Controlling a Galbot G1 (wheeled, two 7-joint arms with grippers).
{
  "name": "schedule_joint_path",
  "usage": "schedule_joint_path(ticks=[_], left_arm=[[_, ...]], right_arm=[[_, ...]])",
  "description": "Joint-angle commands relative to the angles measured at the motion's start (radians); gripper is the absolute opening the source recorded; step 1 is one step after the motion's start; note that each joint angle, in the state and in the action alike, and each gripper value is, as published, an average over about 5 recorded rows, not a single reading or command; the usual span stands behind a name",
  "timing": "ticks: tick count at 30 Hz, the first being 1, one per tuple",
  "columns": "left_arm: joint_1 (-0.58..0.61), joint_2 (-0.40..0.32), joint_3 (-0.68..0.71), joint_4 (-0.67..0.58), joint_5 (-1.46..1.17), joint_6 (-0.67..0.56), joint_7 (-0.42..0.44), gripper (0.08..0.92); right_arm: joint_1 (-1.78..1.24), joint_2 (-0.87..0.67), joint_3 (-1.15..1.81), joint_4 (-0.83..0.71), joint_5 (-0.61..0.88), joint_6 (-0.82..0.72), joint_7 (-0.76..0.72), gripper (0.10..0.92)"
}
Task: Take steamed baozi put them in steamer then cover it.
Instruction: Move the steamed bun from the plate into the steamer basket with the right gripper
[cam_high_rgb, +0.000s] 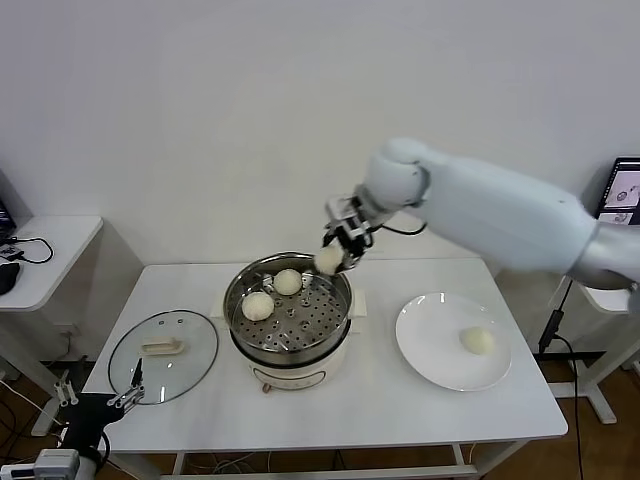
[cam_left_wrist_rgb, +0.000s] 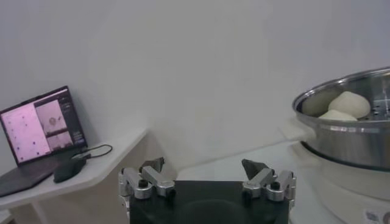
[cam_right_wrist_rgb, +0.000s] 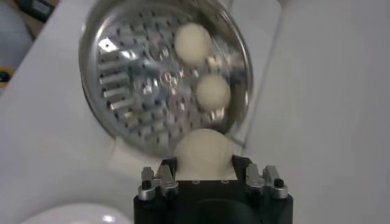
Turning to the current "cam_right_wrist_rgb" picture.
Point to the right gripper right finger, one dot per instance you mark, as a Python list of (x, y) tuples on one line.
[(256, 179)]

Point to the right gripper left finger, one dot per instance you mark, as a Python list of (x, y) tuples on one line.
[(164, 179)]

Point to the white steamed baozi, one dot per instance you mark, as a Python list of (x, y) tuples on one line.
[(213, 92), (204, 152), (192, 42)]

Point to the stainless steel steamer basket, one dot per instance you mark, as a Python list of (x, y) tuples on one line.
[(137, 76)]

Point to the round white plate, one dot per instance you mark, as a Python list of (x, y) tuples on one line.
[(76, 216)]

